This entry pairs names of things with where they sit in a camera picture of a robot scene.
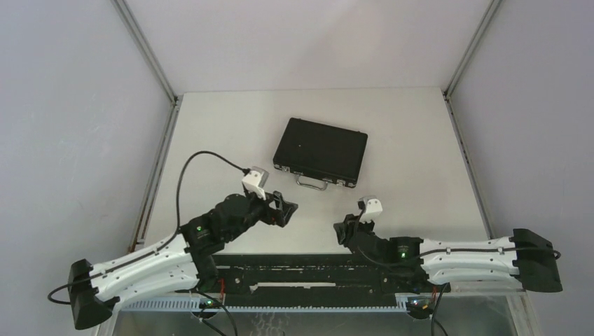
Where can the white cable duct strip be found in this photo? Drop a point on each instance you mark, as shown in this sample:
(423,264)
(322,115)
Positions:
(196,304)

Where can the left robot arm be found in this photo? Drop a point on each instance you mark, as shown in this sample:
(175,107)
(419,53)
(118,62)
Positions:
(180,262)

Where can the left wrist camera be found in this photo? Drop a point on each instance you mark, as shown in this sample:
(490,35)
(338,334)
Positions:
(254,182)

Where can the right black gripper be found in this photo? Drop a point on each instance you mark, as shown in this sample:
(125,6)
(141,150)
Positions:
(349,222)

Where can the aluminium frame post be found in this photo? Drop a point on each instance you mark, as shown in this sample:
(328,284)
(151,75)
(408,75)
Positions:
(476,39)
(139,38)

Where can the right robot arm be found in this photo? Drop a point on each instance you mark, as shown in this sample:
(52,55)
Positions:
(524,257)

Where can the right aluminium frame post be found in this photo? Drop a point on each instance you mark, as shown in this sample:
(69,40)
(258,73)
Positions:
(476,39)

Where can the black poker set case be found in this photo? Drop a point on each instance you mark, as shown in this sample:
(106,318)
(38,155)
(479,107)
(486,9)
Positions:
(322,152)

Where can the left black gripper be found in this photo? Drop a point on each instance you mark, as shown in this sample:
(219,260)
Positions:
(275,216)

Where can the left aluminium frame post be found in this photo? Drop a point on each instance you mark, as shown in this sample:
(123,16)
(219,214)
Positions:
(139,38)

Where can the aluminium frame rail front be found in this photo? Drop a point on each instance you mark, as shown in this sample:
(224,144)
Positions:
(323,292)

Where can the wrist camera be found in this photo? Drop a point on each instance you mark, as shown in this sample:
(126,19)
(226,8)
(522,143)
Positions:
(254,182)
(371,208)

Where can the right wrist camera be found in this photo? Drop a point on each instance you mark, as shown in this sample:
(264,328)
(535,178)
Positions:
(371,208)

